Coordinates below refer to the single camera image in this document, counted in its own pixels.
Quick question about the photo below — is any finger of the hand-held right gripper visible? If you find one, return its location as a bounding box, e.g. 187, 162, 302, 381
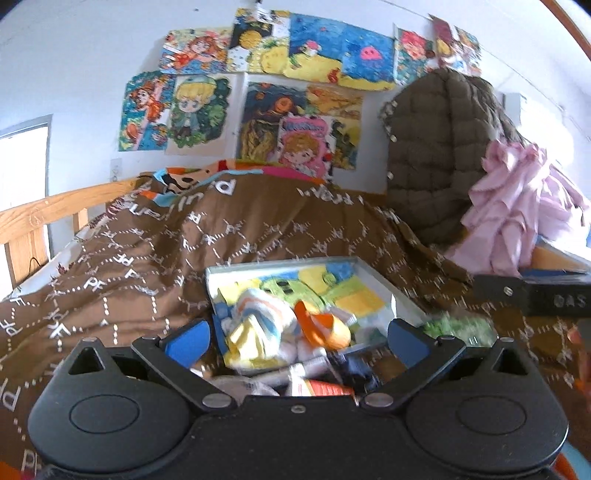
474, 274, 533, 318
523, 270, 591, 283

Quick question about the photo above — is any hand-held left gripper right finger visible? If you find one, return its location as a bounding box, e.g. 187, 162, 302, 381
358, 318, 530, 415

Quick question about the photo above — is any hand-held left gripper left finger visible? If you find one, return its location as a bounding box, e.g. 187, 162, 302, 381
67, 318, 238, 415

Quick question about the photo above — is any black cloth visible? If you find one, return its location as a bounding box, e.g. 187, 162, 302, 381
338, 350, 380, 394

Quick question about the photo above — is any yellow sock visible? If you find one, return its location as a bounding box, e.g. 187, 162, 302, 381
225, 322, 279, 368

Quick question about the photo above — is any grey tray with cartoon painting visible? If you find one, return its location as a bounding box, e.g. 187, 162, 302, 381
204, 255, 431, 367

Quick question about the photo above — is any white muslin cloth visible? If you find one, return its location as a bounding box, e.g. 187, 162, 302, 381
221, 287, 299, 337

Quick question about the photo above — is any orange sock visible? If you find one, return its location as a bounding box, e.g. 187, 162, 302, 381
294, 299, 352, 350

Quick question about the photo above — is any wooden bed end board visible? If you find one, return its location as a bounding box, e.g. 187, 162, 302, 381
530, 244, 591, 278

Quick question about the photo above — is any pink cloth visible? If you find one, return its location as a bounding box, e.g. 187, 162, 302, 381
444, 137, 591, 278

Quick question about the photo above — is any brown printed blanket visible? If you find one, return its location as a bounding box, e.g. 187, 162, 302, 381
0, 168, 591, 472

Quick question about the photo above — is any orange and white box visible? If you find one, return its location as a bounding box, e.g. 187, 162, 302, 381
301, 378, 357, 400

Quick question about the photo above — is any brown quilted jacket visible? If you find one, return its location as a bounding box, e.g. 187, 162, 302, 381
379, 68, 523, 253

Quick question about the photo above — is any white mattress sheet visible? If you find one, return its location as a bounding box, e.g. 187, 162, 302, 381
8, 239, 85, 298

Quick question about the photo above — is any colourful printed pillow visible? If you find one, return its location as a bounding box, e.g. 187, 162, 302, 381
139, 158, 334, 195

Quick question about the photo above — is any white air conditioner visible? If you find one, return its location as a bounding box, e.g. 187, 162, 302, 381
501, 91, 528, 139

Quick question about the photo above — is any dark dog poster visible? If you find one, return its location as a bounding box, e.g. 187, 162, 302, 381
330, 117, 362, 170

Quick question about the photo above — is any pink blond child poster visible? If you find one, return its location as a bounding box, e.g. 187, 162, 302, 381
276, 114, 334, 181

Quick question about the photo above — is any blond child green-hat poster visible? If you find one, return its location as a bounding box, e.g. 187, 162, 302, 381
165, 74, 237, 158

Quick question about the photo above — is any grey framed window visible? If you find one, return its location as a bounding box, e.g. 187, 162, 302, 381
0, 114, 52, 219

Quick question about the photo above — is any red flower poster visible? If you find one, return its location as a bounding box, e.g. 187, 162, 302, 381
394, 27, 438, 87

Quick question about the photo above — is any cartoon collage poster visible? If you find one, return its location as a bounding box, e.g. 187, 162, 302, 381
433, 17, 482, 78

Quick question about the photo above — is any yellow field landscape poster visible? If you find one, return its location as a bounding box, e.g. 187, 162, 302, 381
305, 84, 365, 121

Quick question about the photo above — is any blue sea yellow beach poster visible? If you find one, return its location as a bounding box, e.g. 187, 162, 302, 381
283, 13, 399, 92

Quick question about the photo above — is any red-haired figure poster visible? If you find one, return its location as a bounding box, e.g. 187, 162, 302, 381
158, 27, 232, 75

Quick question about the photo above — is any black moon poster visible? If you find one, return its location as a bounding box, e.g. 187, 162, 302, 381
228, 8, 293, 75

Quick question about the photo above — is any wooden bed guard rail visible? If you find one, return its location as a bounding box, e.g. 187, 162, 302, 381
0, 176, 141, 290

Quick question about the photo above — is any orange-haired girl wall poster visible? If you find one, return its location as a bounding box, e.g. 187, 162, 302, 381
117, 71, 176, 153

